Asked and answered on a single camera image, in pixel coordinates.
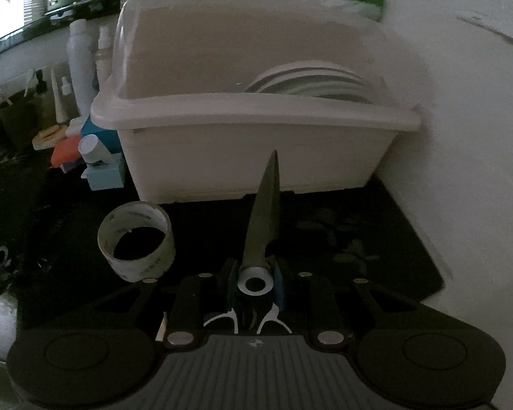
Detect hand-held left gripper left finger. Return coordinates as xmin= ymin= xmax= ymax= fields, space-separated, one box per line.
xmin=80 ymin=259 xmax=240 ymax=349

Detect clear tape roll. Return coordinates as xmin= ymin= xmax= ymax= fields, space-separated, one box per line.
xmin=97 ymin=200 xmax=175 ymax=283

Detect tall white bottle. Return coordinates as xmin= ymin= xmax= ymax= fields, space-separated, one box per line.
xmin=68 ymin=19 xmax=97 ymax=119

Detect white spray bottle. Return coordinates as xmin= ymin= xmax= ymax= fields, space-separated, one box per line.
xmin=94 ymin=26 xmax=114 ymax=91

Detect stack of white plates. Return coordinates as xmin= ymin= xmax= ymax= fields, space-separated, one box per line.
xmin=245 ymin=61 xmax=380 ymax=106

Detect green plastic bag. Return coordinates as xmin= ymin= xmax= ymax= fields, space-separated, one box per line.
xmin=339 ymin=0 xmax=388 ymax=21

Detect blue carton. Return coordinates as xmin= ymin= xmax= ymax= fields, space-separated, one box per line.
xmin=81 ymin=117 xmax=121 ymax=155

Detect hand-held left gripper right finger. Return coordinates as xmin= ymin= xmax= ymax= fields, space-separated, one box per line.
xmin=273 ymin=262 xmax=425 ymax=347

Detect dark green cup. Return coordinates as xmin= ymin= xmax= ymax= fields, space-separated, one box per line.
xmin=0 ymin=90 xmax=42 ymax=151

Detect white soap dish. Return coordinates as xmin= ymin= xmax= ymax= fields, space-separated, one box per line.
xmin=31 ymin=125 xmax=68 ymax=150

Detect orange soap box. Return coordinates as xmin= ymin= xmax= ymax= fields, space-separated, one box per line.
xmin=51 ymin=134 xmax=84 ymax=172

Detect beige plastic dish rack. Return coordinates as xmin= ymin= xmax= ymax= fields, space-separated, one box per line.
xmin=90 ymin=0 xmax=425 ymax=204

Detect kitchen scissors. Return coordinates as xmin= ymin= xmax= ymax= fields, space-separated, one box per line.
xmin=203 ymin=149 xmax=293 ymax=336

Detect small light blue box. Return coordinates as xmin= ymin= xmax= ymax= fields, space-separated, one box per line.
xmin=81 ymin=160 xmax=127 ymax=192

